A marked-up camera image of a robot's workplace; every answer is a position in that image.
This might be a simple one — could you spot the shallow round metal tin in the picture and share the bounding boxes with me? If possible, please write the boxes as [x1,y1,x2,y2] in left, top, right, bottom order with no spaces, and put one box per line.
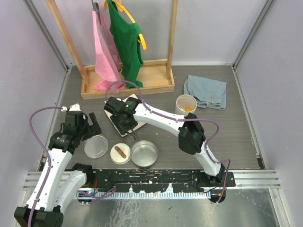
[131,140,159,170]

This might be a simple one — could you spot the grey clothes hanger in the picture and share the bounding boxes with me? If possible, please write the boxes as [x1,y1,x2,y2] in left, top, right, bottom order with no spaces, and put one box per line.
[91,0,102,25]

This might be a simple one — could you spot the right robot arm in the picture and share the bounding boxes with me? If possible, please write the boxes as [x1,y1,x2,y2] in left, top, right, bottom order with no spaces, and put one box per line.
[104,97,227,186]

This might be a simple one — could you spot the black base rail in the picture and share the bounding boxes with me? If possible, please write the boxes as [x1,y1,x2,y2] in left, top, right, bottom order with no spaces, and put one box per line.
[82,169,235,193]

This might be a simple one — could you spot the green shirt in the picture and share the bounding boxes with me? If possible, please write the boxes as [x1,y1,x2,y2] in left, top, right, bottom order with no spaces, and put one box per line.
[107,0,143,87]

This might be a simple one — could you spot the metal tongs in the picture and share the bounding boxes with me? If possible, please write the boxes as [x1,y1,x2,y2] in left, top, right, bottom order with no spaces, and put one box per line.
[126,130,138,140]

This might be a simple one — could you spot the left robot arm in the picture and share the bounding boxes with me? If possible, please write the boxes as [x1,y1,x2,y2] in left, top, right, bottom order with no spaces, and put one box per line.
[14,109,102,227]

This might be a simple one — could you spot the blue denim cloth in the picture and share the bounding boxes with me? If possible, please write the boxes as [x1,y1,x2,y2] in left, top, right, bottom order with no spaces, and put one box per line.
[183,75,227,110]

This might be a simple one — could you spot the white square plate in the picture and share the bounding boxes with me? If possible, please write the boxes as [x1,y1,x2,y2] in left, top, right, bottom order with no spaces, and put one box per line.
[104,93,145,138]

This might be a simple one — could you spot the pink shirt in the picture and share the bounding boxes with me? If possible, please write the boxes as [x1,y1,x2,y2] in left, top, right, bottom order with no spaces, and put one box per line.
[92,11,126,94]

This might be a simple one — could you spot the tall metal container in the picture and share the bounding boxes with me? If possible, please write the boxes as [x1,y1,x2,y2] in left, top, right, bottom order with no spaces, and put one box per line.
[174,95,197,116]

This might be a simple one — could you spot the wooden clothes rack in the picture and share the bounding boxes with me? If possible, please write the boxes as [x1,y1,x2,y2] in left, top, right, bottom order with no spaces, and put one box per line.
[47,0,178,99]

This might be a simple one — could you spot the white lid with leather strap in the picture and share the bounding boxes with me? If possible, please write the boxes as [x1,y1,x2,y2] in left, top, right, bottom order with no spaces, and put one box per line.
[110,143,131,165]

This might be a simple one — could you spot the yellow clothes hanger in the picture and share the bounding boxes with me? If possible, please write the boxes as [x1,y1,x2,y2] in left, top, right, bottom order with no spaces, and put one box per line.
[113,0,147,50]

